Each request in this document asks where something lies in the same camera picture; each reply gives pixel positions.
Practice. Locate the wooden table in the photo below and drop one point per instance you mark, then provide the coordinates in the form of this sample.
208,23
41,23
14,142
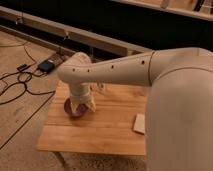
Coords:
108,130

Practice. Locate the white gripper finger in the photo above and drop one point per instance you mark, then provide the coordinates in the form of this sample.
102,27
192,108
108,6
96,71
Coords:
73,108
91,105

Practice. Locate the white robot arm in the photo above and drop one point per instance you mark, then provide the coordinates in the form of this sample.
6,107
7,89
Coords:
179,109

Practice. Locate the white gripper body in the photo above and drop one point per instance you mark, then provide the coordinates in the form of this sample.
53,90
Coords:
80,94

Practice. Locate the small black plug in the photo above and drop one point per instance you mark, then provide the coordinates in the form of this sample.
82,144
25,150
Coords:
22,67

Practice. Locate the dark red ceramic bowl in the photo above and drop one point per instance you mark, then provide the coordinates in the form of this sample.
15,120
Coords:
81,109

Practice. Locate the black power adapter box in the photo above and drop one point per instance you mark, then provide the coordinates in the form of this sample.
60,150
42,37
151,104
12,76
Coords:
46,66

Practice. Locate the small wooden block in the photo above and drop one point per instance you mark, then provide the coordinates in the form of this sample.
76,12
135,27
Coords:
139,124

